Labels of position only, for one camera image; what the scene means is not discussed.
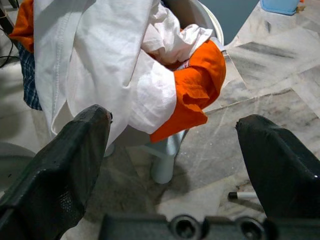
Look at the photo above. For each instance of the white shirt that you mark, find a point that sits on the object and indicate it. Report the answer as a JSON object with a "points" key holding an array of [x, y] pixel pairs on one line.
{"points": [[100, 62]]}

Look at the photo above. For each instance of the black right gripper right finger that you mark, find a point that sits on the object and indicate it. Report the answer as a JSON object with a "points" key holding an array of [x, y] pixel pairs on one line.
{"points": [[282, 170]]}

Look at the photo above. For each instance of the pale blue child chair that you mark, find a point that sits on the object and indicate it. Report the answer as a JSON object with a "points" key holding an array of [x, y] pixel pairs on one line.
{"points": [[162, 165]]}

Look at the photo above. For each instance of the orange cloth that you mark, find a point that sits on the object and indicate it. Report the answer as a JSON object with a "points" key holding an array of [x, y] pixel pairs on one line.
{"points": [[200, 82]]}

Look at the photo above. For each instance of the light blue plastic stool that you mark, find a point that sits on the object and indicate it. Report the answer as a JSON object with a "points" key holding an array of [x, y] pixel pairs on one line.
{"points": [[277, 6]]}

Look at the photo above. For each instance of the blue plaid cloth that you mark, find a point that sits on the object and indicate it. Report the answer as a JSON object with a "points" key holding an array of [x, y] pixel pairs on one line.
{"points": [[30, 80]]}

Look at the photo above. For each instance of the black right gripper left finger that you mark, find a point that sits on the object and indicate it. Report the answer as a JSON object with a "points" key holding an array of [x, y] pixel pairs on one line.
{"points": [[50, 180]]}

